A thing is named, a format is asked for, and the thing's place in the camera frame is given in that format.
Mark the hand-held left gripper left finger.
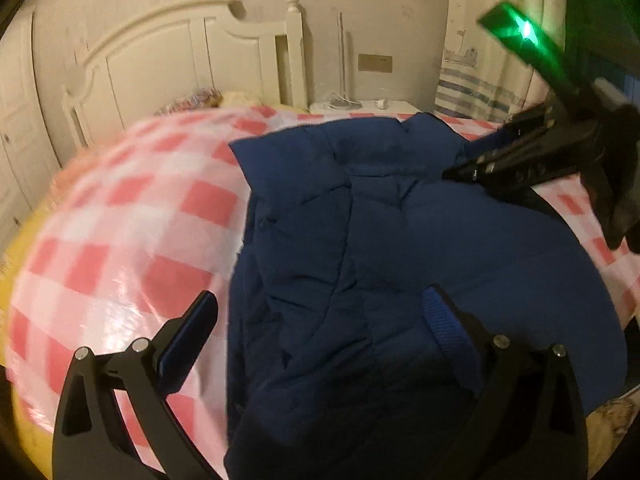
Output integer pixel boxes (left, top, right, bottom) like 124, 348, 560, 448
52, 290, 223, 480

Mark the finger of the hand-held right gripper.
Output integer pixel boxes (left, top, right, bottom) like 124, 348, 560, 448
497, 102, 571, 148
442, 130, 601, 206

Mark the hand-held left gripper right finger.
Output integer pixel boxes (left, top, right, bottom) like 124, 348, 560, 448
421, 285, 588, 480

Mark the navy blue puffer jacket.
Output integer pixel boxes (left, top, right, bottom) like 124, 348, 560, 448
224, 112, 629, 480

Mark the cream printed curtain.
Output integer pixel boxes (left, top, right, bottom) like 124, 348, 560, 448
435, 0, 557, 124

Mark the dark window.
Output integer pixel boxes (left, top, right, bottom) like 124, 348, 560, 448
562, 0, 640, 88

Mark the pink white checkered plastic sheet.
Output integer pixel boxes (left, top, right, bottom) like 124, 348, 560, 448
7, 105, 640, 463

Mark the white nightstand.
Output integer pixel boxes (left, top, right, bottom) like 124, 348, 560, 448
309, 99, 421, 117

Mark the yellow floral quilt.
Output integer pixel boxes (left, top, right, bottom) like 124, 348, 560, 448
0, 200, 68, 480

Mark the white pole lamp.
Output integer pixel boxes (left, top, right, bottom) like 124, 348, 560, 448
327, 12, 362, 110

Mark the colourful patterned pillow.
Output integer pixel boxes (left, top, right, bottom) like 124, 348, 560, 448
155, 87, 224, 116

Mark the cream pillow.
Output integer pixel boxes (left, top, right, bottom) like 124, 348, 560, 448
220, 91, 267, 109

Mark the white wardrobe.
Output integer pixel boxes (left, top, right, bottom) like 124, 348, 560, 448
0, 10, 64, 233

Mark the white wooden headboard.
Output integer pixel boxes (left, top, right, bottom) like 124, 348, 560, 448
61, 0, 308, 150

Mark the gold wall switch plate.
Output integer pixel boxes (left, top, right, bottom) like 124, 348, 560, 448
358, 53, 394, 74

